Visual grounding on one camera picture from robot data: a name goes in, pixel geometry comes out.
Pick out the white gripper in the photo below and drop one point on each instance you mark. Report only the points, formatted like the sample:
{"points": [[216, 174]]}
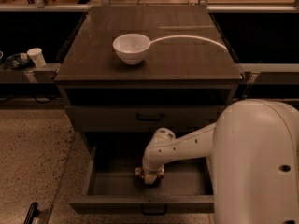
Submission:
{"points": [[150, 174]]}

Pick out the crushed orange soda can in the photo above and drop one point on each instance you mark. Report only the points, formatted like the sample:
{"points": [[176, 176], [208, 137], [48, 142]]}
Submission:
{"points": [[140, 173]]}

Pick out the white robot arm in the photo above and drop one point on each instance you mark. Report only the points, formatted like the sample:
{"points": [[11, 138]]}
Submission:
{"points": [[253, 147]]}

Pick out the open lower grey drawer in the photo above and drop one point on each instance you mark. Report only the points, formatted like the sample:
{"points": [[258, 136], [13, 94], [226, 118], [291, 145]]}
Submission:
{"points": [[111, 186]]}

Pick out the closed upper grey drawer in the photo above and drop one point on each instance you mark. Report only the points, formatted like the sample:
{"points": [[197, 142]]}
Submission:
{"points": [[182, 118]]}

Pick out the grey drawer cabinet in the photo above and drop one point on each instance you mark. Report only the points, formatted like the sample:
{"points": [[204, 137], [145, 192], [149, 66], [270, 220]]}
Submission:
{"points": [[187, 62]]}

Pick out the white ceramic bowl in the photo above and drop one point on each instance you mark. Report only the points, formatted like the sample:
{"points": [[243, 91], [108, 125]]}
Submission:
{"points": [[132, 48]]}

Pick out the white paper cup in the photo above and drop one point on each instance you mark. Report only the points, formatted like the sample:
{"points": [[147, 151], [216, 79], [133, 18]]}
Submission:
{"points": [[37, 57]]}

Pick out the dark blue bowl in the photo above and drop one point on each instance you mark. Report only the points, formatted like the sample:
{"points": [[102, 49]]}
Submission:
{"points": [[17, 61]]}

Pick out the black handle on floor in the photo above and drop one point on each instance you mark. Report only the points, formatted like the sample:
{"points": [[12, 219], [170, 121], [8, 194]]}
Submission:
{"points": [[31, 213]]}

